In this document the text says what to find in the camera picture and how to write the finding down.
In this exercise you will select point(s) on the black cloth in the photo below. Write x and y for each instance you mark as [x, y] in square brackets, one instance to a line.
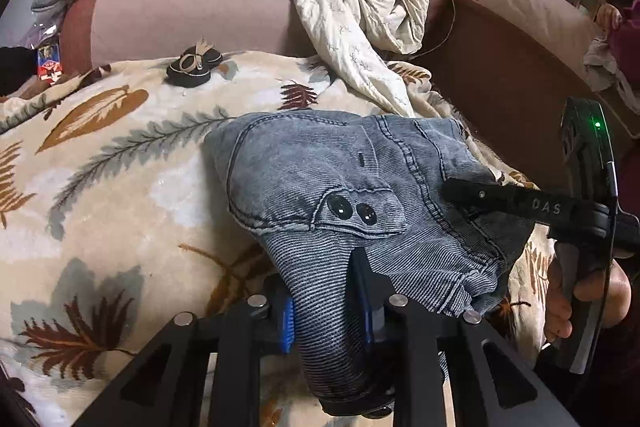
[15, 67]

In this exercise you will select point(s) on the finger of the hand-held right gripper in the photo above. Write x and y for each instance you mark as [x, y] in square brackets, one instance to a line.
[480, 194]

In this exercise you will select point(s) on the blue-grey denim pants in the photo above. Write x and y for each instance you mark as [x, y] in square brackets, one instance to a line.
[300, 167]

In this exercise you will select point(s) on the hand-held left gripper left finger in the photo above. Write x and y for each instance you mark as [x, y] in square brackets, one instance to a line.
[288, 327]

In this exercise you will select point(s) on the person's right hand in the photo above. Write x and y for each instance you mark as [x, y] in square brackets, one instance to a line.
[557, 307]

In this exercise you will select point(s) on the cream crumpled sheet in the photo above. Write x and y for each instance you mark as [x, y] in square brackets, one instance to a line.
[350, 7]

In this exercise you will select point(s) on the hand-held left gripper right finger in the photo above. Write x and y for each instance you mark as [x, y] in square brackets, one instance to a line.
[364, 302]

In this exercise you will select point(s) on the white cloth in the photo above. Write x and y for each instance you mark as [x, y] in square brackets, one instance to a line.
[600, 57]

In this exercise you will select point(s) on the cream leaf-print blanket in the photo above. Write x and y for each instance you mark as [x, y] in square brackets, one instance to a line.
[125, 187]

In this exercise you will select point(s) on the red and blue snack packet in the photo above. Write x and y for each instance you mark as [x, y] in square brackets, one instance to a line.
[50, 67]

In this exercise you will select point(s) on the maroon cloth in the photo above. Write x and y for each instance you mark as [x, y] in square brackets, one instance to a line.
[627, 37]

